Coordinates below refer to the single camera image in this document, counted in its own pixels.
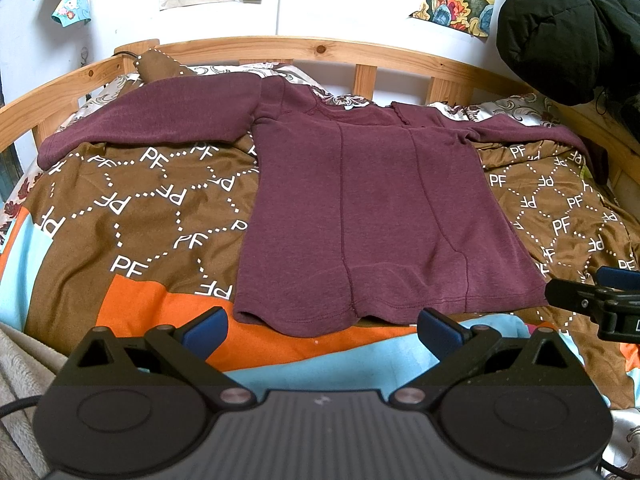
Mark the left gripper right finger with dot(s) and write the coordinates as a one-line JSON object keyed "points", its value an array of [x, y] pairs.
{"points": [[480, 356]]}

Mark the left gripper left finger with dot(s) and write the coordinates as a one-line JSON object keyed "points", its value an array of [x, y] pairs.
{"points": [[165, 355]]}

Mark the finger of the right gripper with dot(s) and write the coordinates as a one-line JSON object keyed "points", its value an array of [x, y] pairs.
{"points": [[615, 291]]}

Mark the maroon long-sleeve shirt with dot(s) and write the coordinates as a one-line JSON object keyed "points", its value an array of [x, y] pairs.
{"points": [[373, 211]]}

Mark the brown patterned PF bedspread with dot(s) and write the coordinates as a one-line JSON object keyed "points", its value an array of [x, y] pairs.
{"points": [[133, 236]]}

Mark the beige fleece blanket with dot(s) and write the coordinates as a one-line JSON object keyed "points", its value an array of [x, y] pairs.
{"points": [[27, 369]]}

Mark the black puffy jacket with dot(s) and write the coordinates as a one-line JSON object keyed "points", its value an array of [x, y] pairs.
{"points": [[576, 50]]}

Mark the wooden bed frame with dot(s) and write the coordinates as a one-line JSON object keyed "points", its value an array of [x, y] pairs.
{"points": [[42, 110]]}

